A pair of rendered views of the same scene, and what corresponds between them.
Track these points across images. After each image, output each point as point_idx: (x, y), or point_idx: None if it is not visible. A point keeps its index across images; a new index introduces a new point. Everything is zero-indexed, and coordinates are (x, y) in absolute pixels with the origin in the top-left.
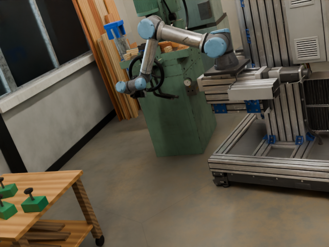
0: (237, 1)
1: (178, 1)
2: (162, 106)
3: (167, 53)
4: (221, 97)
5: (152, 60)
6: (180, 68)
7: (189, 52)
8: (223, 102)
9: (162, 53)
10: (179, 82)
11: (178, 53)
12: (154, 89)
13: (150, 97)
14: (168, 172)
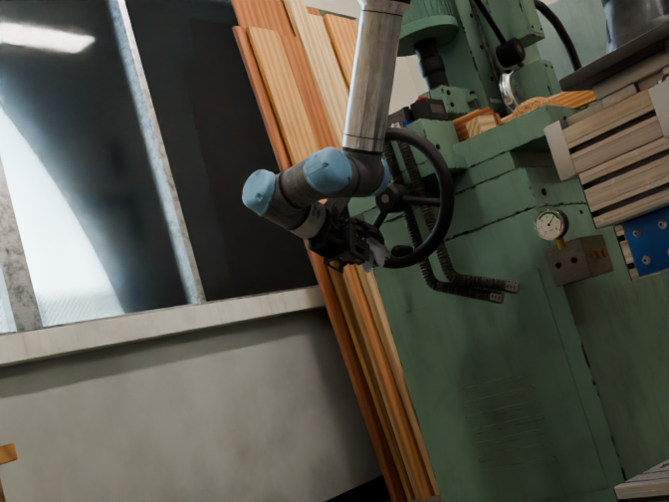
0: None
1: (535, 11)
2: (472, 348)
3: (477, 135)
4: (649, 179)
5: (382, 93)
6: (527, 186)
7: (556, 121)
8: (663, 199)
9: (461, 141)
10: (528, 241)
11: (514, 129)
12: (422, 251)
13: (426, 316)
14: None
